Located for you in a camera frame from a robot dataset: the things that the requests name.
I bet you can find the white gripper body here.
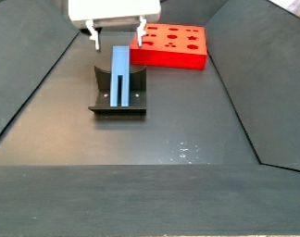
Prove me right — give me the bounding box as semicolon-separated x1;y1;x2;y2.
68;0;160;21

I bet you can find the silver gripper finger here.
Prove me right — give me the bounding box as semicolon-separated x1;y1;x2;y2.
136;16;146;47
86;19;99;51

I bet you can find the blue double-square peg block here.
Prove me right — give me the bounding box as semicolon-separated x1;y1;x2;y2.
110;45;130;106

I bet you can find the red foam shape board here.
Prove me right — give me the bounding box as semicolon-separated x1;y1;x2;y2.
130;23;207;70

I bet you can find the dark curved holder stand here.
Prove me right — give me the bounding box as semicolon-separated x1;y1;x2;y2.
88;67;146;116

